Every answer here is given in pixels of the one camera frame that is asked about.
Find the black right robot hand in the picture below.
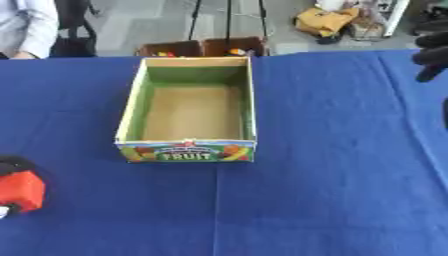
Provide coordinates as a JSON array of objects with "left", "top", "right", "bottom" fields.
[{"left": 409, "top": 31, "right": 448, "bottom": 84}]

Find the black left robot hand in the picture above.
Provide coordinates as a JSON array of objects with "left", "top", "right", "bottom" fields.
[{"left": 0, "top": 154, "right": 39, "bottom": 220}]

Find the orange block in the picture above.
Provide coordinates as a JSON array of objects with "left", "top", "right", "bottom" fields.
[{"left": 0, "top": 169, "right": 48, "bottom": 213}]

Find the small tan cardboard box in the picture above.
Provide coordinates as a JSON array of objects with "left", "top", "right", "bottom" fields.
[{"left": 348, "top": 15, "right": 389, "bottom": 40}]

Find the tan cardboard box green inside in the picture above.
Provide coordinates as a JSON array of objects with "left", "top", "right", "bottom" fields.
[{"left": 113, "top": 55, "right": 259, "bottom": 164}]

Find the brown cardboard box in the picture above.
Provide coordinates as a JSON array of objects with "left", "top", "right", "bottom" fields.
[
  {"left": 201, "top": 36, "right": 272, "bottom": 57},
  {"left": 134, "top": 40, "right": 205, "bottom": 58}
]

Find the black equipment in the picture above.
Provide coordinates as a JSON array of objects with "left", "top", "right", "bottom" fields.
[{"left": 409, "top": 0, "right": 448, "bottom": 36}]

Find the white board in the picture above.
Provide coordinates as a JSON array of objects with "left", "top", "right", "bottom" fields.
[{"left": 379, "top": 0, "right": 412, "bottom": 38}]

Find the person's hand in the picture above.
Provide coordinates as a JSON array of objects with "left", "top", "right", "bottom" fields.
[{"left": 8, "top": 51, "right": 39, "bottom": 60}]

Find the yellow bag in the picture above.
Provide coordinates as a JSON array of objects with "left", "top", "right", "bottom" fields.
[{"left": 292, "top": 6, "right": 363, "bottom": 38}]

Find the black chair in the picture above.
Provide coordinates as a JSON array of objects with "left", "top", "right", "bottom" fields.
[{"left": 47, "top": 0, "right": 102, "bottom": 58}]

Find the person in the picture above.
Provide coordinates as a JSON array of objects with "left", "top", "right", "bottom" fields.
[{"left": 0, "top": 0, "right": 62, "bottom": 60}]

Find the black tripod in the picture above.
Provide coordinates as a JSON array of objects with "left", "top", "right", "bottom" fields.
[{"left": 185, "top": 0, "right": 272, "bottom": 44}]

